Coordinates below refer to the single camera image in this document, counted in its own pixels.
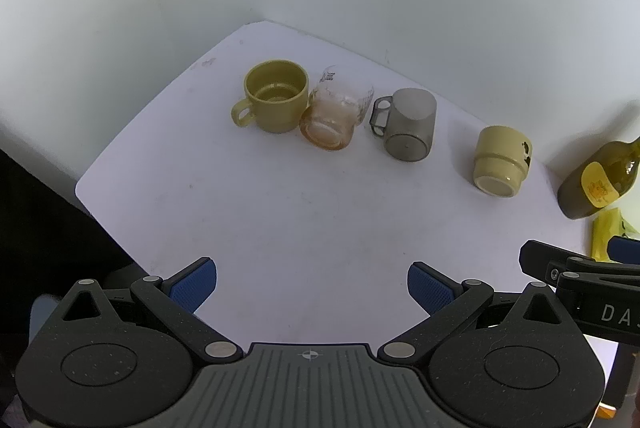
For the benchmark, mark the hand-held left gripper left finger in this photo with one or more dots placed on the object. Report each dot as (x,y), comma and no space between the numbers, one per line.
(196,284)

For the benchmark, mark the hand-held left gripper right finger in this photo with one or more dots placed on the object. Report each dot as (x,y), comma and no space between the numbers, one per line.
(426,288)

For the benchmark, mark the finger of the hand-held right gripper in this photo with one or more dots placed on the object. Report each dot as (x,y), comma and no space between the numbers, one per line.
(542,258)
(625,250)

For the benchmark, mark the cream printed ceramic cup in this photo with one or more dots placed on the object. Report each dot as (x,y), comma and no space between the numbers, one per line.
(500,158)

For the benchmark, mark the yellow plastic packet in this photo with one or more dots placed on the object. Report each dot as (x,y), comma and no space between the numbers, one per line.
(606,233)

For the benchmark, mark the olive green glass bottle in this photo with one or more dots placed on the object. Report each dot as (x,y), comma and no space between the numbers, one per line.
(595,180)

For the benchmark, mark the orange object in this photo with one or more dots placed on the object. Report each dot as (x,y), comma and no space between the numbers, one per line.
(616,414)

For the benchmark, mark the grey translucent plastic mug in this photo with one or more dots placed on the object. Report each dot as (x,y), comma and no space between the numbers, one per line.
(411,126)

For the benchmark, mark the olive yellow ceramic mug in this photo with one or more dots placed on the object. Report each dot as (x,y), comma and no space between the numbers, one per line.
(276,108)

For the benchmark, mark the clear amber glass mug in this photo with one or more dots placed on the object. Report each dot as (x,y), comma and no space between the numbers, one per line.
(332,116)

